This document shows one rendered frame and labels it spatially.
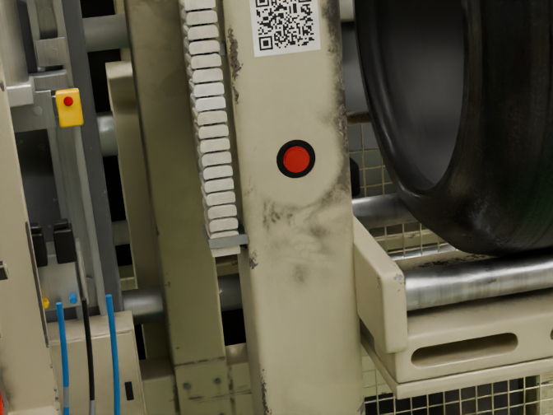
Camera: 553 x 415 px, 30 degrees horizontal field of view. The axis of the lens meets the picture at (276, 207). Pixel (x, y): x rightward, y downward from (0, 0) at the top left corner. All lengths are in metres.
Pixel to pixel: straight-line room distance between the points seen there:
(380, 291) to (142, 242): 0.93
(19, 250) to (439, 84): 0.78
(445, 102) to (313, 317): 0.45
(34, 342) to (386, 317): 0.38
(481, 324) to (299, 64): 0.36
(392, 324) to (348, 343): 0.14
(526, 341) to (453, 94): 0.47
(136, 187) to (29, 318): 0.96
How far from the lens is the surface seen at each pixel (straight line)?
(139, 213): 1.97
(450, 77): 1.57
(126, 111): 1.93
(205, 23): 1.15
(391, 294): 1.14
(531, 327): 1.24
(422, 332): 1.19
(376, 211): 1.45
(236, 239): 1.21
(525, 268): 1.24
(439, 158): 1.50
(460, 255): 1.56
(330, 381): 1.30
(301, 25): 1.15
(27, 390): 1.05
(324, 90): 1.17
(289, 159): 1.18
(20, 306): 1.01
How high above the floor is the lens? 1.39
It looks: 19 degrees down
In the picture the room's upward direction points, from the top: 5 degrees counter-clockwise
